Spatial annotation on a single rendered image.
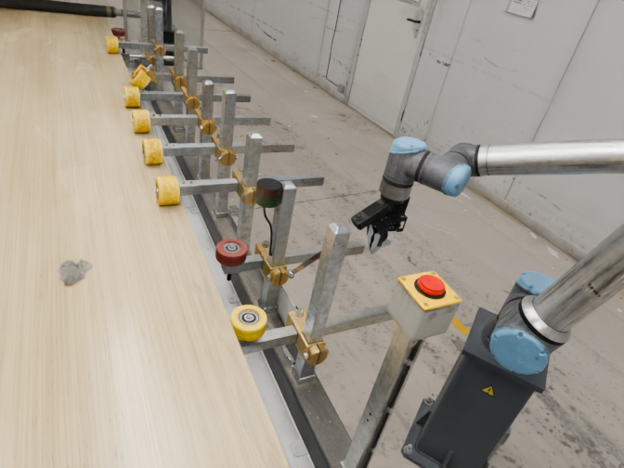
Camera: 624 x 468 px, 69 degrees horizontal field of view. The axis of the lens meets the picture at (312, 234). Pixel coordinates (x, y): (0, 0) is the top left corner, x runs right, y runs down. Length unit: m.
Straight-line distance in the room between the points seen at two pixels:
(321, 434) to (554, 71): 3.15
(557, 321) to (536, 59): 2.76
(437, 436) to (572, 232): 2.22
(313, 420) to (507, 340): 0.56
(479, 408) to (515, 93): 2.70
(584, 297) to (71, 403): 1.12
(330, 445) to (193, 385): 0.36
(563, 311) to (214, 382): 0.86
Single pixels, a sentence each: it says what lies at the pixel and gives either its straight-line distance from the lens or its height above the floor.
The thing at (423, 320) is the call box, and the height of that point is 1.20.
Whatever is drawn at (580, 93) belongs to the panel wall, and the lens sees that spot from 3.67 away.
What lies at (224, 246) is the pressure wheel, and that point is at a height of 0.90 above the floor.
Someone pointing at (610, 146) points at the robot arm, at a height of 1.32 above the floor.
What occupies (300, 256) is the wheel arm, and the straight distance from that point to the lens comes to 1.29.
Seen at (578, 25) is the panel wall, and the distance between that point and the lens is 3.73.
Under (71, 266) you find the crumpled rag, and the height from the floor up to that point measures 0.92.
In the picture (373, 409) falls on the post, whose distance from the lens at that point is 0.88.
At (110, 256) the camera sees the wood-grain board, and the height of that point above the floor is 0.90.
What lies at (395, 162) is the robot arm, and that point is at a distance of 1.27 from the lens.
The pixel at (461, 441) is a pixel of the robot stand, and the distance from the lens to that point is 1.89.
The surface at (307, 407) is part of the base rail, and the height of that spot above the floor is 0.70.
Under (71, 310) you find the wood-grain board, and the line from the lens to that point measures 1.06.
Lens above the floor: 1.63
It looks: 34 degrees down
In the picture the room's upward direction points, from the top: 12 degrees clockwise
